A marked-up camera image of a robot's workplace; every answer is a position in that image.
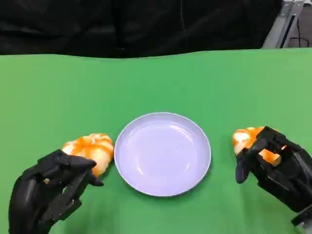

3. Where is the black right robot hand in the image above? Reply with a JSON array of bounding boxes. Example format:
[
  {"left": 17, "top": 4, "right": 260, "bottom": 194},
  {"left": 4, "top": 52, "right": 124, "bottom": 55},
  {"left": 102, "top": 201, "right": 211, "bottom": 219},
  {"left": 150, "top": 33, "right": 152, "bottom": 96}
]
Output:
[{"left": 234, "top": 126, "right": 312, "bottom": 213}]

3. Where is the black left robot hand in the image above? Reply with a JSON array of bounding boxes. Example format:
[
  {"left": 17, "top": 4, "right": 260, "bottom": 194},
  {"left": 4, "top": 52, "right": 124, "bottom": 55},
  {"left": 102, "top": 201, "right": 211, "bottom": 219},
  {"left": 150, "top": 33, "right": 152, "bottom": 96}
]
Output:
[{"left": 8, "top": 149, "right": 104, "bottom": 234}]

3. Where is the orange and white bread roll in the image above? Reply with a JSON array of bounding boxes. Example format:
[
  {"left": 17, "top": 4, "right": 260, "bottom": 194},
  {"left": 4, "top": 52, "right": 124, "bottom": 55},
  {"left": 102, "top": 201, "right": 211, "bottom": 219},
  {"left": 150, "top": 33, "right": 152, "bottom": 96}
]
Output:
[
  {"left": 231, "top": 126, "right": 287, "bottom": 168},
  {"left": 62, "top": 133, "right": 115, "bottom": 177}
]

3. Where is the lilac plate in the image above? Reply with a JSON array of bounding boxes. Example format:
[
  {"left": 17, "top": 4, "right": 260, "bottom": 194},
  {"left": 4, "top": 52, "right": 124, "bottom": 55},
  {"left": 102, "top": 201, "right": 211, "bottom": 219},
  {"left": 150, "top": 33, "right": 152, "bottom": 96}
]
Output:
[{"left": 114, "top": 112, "right": 212, "bottom": 197}]

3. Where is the green table cloth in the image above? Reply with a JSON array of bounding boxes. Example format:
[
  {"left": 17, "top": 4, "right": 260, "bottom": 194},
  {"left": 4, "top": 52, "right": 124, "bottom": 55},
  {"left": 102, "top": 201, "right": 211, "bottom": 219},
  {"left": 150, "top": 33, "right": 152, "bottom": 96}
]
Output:
[{"left": 0, "top": 47, "right": 312, "bottom": 234}]

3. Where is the black backdrop curtain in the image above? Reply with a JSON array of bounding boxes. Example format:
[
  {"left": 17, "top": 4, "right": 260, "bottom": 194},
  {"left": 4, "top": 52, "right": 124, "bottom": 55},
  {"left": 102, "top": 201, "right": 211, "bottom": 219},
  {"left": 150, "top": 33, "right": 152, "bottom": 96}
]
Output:
[{"left": 0, "top": 0, "right": 283, "bottom": 59}]

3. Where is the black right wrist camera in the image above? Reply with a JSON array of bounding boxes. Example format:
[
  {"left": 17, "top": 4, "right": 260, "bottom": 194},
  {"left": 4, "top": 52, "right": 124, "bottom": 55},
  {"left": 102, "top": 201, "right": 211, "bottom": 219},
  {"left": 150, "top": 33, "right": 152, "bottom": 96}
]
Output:
[{"left": 291, "top": 206, "right": 312, "bottom": 227}]

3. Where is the black cable behind frame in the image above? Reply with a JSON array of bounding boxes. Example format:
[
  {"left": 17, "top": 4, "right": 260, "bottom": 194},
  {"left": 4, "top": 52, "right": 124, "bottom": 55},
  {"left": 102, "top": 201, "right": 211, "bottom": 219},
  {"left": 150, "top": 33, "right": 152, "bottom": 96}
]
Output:
[{"left": 289, "top": 14, "right": 311, "bottom": 47}]

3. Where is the aluminium frame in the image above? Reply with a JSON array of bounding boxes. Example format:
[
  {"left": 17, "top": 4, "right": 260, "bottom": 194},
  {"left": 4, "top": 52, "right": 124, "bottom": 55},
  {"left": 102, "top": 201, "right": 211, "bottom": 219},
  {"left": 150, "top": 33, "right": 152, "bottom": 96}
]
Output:
[{"left": 262, "top": 0, "right": 312, "bottom": 48}]

